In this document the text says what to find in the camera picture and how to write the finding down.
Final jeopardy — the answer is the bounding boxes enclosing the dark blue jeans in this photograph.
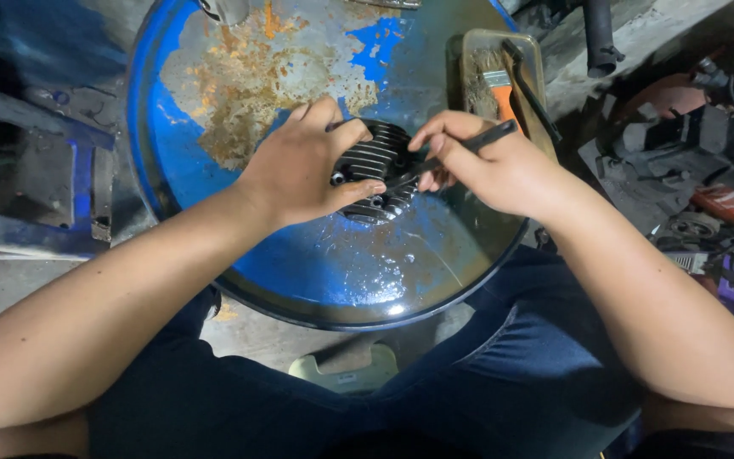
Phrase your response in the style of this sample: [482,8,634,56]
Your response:
[87,245,658,459]

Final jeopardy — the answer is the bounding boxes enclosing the black metal pipe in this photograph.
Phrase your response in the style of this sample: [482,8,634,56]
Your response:
[582,0,627,79]

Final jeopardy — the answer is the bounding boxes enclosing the orange handled paint brush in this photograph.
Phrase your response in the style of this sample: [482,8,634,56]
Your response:
[469,50,522,128]

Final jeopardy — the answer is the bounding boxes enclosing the pale green plastic stool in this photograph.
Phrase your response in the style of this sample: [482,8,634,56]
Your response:
[287,344,400,395]

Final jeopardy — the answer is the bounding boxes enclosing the black long handled tool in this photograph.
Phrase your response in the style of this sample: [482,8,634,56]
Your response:
[501,39,563,144]

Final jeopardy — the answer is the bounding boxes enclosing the orange metal part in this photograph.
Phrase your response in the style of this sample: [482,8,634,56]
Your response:
[690,185,734,232]

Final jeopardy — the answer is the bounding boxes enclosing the blue painted metal frame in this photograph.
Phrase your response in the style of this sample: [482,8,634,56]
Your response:
[0,79,117,262]

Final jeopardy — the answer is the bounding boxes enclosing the heap of engine parts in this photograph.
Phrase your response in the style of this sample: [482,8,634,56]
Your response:
[579,13,734,320]

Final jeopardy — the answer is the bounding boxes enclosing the clear plastic tray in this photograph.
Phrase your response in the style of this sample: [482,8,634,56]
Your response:
[458,28,559,162]

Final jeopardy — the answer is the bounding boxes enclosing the flat metal strip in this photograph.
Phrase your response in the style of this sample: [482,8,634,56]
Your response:
[347,0,423,10]

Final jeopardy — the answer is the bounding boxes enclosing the rusty blue metal drum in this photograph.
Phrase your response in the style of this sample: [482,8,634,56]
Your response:
[126,0,530,332]

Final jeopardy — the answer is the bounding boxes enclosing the black finned cylinder head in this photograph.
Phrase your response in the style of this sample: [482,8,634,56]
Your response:
[329,119,426,225]

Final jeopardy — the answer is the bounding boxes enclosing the grey metal part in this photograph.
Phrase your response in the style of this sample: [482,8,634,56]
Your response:
[198,0,251,27]

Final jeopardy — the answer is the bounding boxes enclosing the person's left hand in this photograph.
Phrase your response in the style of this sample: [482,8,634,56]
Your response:
[234,96,387,230]

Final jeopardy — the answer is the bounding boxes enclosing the person's right hand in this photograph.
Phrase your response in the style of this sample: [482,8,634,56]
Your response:
[407,110,573,219]

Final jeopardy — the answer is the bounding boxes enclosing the black cleaning brush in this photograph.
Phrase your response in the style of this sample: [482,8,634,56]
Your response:
[399,119,519,186]

